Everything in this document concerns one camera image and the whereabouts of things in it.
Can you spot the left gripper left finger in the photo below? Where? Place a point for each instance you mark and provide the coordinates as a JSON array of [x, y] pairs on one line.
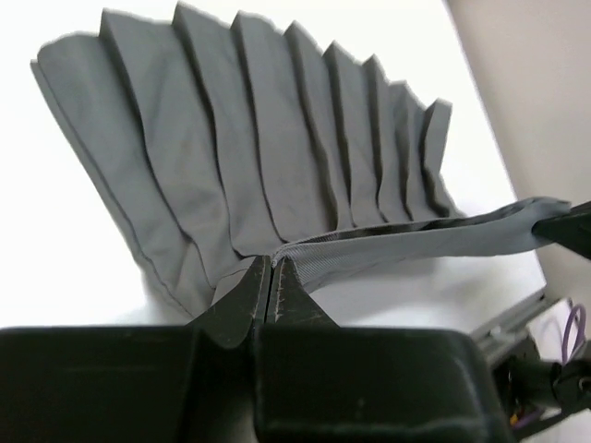
[[229, 321]]

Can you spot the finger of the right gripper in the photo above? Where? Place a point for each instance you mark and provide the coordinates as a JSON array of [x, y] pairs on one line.
[[572, 230]]

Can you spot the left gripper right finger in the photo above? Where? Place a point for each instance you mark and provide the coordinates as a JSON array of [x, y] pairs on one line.
[[290, 304]]

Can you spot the grey pleated skirt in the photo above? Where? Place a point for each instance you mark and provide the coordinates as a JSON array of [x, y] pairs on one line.
[[213, 144]]

